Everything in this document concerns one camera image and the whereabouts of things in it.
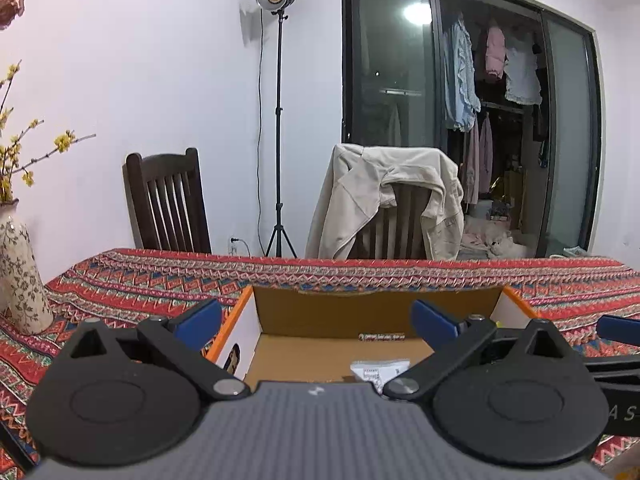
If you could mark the wooden chair under jacket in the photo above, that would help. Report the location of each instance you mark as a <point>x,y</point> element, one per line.
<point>395,230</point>

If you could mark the floral ceramic vase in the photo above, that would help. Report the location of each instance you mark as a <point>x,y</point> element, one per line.
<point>20,275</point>

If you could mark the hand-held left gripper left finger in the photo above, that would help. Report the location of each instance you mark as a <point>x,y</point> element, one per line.
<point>200,317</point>

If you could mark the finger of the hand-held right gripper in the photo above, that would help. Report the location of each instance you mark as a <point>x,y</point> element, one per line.
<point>617,330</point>
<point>610,365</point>

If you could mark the hanging white garment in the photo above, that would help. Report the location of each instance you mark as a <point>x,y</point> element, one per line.
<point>522,70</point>

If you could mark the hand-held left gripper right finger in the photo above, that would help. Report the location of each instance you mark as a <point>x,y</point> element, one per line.
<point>435,320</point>

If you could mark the orange cardboard box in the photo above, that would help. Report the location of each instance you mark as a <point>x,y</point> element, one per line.
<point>310,320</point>

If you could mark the beige jacket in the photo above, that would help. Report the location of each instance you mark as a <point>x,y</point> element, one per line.
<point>350,195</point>

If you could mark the yellow flower branches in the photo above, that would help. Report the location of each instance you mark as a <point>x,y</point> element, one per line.
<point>30,155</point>

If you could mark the hanging pale pink clothes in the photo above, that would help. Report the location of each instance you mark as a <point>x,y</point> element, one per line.
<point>475,160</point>

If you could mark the hanging light blue shirt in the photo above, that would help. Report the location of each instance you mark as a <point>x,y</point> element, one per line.
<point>460,80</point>

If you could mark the dark wooden chair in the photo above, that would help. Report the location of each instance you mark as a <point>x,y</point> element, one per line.
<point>167,200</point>

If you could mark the studio light on stand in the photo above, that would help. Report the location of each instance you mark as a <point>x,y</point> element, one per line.
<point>279,110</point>

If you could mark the hanging pink garment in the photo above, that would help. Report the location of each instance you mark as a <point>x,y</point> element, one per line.
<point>496,55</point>

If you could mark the white cracker snack packet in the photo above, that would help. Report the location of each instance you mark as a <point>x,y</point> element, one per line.
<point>372,372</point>

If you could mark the pale clothes pile on floor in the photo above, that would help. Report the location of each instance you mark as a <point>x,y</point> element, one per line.
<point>492,242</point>

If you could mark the white wall socket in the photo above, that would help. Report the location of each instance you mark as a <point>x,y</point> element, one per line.
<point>233,246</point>

